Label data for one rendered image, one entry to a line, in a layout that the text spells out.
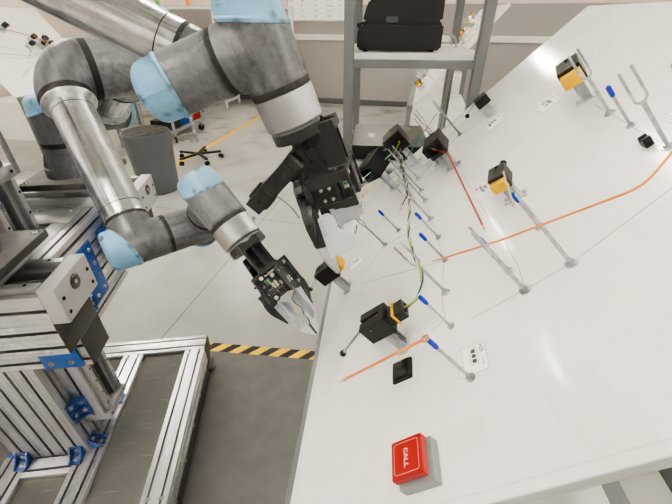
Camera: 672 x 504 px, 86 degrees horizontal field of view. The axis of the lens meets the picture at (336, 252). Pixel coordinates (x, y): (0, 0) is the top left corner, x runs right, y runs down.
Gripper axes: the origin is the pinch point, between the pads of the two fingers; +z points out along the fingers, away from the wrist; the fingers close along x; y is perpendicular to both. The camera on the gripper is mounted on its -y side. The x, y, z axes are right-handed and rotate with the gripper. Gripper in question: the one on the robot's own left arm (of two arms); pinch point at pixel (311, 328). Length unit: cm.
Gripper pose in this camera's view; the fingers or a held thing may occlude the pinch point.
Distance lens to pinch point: 69.5
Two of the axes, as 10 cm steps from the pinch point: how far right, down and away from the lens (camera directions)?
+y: 2.2, -1.4, -9.7
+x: 7.6, -6.0, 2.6
